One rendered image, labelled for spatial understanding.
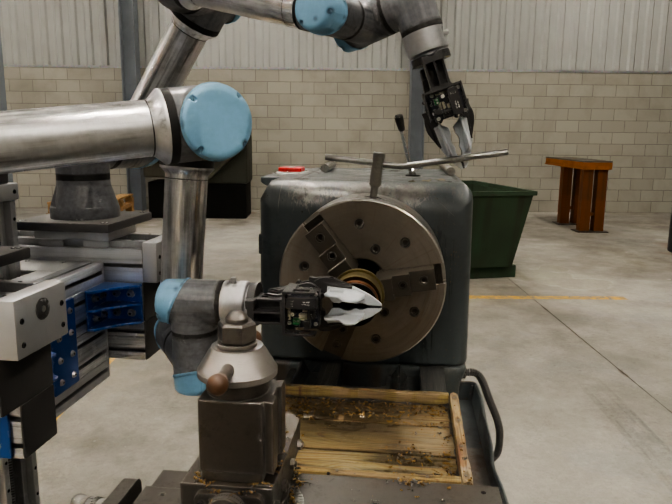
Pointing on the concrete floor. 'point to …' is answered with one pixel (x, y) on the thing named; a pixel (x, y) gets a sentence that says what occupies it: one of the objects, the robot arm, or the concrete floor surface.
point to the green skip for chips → (496, 227)
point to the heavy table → (582, 192)
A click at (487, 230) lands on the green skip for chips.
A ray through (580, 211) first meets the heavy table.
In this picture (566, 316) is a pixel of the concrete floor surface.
